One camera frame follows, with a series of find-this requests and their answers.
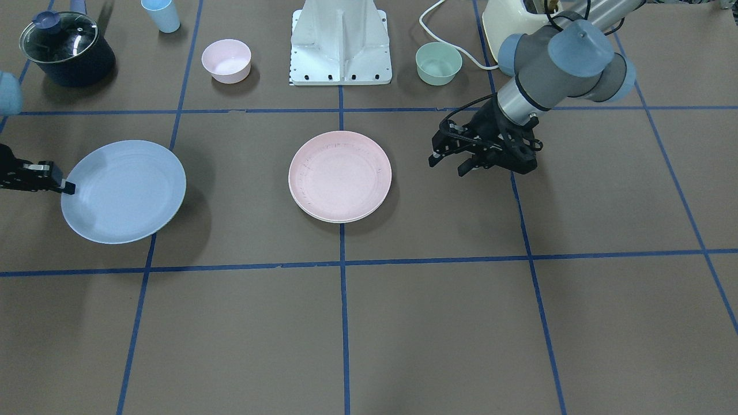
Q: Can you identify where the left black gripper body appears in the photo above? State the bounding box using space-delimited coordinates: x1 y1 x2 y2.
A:
432 95 543 175

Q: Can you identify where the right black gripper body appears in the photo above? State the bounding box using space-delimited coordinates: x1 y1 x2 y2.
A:
1 144 63 193

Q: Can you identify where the blue plate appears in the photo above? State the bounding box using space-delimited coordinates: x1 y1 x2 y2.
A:
61 140 187 244

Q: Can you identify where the pink plate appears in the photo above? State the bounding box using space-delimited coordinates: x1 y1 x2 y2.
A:
288 131 392 195

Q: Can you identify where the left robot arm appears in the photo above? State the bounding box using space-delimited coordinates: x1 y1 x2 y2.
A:
428 1 643 176

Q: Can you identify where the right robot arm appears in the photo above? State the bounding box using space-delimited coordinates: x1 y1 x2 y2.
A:
1 71 76 195

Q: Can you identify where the green bowl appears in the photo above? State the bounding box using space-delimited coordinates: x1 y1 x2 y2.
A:
415 42 463 86

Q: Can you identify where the cream plate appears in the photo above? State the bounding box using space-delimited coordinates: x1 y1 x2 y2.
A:
292 193 389 224

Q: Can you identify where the cream toaster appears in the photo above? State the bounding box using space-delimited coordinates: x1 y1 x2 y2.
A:
482 1 559 77

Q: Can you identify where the dark blue pot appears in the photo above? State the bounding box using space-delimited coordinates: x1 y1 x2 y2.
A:
27 1 116 88

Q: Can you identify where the glass pot lid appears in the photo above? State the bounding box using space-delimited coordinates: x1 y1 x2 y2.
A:
18 10 100 63

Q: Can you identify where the toast slice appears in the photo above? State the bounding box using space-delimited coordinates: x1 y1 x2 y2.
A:
542 0 560 15

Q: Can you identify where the light blue cup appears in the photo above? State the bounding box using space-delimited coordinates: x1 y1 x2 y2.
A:
141 0 181 33

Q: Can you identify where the pink bowl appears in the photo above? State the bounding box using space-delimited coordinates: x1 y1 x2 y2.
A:
201 39 253 84

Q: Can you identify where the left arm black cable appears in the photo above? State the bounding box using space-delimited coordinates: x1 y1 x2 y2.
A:
440 0 626 136

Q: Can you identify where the white toaster cable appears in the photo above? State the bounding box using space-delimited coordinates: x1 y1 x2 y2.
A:
419 0 500 71

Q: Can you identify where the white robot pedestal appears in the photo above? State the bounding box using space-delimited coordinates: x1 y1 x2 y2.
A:
288 1 393 86

